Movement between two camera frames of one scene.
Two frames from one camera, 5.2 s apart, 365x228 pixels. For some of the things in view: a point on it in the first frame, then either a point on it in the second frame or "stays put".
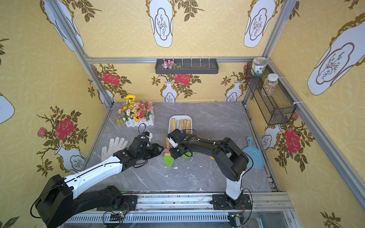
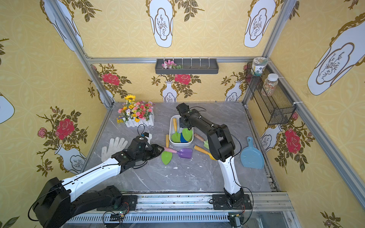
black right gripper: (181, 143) → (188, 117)
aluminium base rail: (268, 210) stays put
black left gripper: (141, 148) stays put
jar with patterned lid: (257, 65) stays put
